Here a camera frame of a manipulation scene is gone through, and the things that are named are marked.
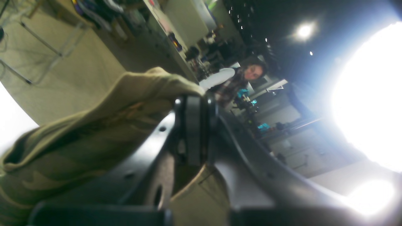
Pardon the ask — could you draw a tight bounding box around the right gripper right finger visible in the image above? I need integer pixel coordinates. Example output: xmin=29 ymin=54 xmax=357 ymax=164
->
xmin=204 ymin=97 xmax=368 ymax=226

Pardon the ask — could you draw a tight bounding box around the person in background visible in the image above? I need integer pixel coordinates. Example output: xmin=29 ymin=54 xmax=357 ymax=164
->
xmin=199 ymin=58 xmax=268 ymax=108

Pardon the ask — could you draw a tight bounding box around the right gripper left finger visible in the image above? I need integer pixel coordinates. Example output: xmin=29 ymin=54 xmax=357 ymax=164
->
xmin=28 ymin=96 xmax=203 ymax=226

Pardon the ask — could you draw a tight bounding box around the camouflage T-shirt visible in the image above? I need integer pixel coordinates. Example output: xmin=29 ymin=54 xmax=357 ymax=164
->
xmin=0 ymin=67 xmax=230 ymax=226

